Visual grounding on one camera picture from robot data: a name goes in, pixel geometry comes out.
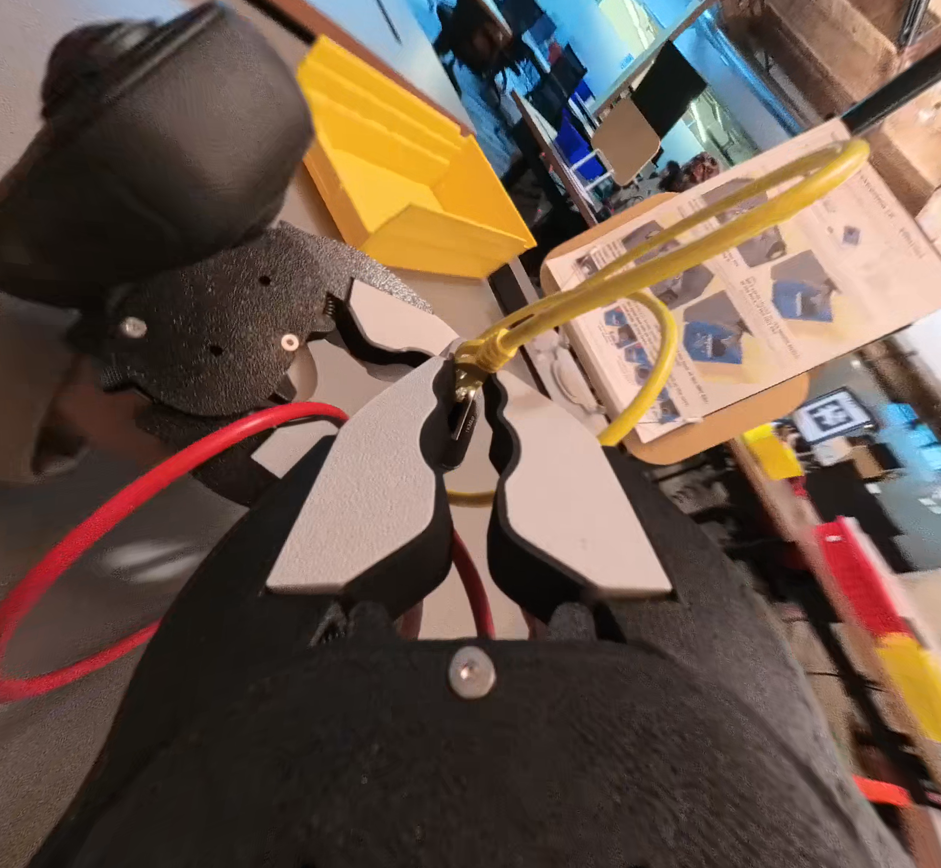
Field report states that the printed marker tag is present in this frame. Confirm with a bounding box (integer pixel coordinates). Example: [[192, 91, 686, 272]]
[[794, 389, 876, 443]]

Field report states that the red plastic bin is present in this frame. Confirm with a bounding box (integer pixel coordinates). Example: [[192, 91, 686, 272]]
[[809, 515, 916, 641]]

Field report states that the person's left hand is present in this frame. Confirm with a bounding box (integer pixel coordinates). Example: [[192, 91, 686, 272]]
[[22, 346, 141, 487]]

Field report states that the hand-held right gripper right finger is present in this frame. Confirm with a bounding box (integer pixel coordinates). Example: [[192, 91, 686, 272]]
[[485, 372, 675, 625]]

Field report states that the black ethernet splitter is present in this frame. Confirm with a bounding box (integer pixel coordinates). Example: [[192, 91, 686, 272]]
[[440, 368, 490, 472]]

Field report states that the printed instruction sheet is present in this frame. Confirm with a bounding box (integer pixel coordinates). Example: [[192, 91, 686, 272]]
[[547, 120, 941, 443]]

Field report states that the instruction sheet on clipboard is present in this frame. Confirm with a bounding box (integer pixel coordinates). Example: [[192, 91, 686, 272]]
[[529, 117, 941, 466]]

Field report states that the computer monitor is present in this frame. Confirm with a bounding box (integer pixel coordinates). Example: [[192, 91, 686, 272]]
[[631, 41, 708, 139]]

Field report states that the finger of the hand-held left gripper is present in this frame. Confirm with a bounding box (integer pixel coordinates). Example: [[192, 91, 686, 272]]
[[331, 279, 463, 369], [250, 418, 348, 480]]

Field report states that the red ethernet cable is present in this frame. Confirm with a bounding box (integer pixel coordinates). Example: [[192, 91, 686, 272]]
[[0, 401, 497, 703]]

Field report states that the yellow plastic bin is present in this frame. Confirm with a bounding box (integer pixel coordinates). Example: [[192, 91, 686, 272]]
[[878, 634, 941, 744], [296, 34, 538, 280]]

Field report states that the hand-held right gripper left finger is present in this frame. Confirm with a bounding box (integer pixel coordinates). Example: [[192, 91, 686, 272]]
[[265, 357, 455, 619]]

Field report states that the yellow ethernet cable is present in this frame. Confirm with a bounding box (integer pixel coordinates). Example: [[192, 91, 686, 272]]
[[445, 139, 872, 505]]

